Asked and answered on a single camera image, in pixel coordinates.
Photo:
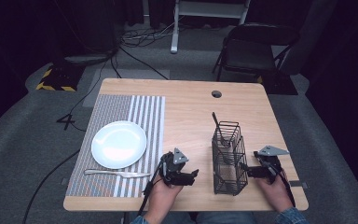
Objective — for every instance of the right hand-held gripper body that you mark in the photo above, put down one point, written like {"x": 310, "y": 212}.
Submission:
{"x": 270, "y": 161}

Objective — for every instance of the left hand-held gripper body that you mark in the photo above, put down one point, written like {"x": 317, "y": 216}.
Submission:
{"x": 171, "y": 165}

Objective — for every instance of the grey tape piece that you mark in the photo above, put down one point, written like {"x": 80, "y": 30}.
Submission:
{"x": 298, "y": 184}
{"x": 64, "y": 181}

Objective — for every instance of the person's legs in jeans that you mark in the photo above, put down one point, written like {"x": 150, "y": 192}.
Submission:
{"x": 225, "y": 218}

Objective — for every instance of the white round plate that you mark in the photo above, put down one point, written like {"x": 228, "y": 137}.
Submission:
{"x": 119, "y": 145}

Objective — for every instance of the silver table knife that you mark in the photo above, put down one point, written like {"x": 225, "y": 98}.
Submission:
{"x": 115, "y": 173}

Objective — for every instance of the black stand base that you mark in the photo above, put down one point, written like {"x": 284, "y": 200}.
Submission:
{"x": 279, "y": 85}

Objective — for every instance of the striped woven placemat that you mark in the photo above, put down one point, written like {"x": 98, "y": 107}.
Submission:
{"x": 112, "y": 109}

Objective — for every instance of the black folding chair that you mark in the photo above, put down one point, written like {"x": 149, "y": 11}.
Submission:
{"x": 251, "y": 53}

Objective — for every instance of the yellow black striped base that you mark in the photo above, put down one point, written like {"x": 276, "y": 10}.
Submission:
{"x": 59, "y": 79}

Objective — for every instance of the white metal desk frame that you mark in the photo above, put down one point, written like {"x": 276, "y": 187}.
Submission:
{"x": 174, "y": 31}

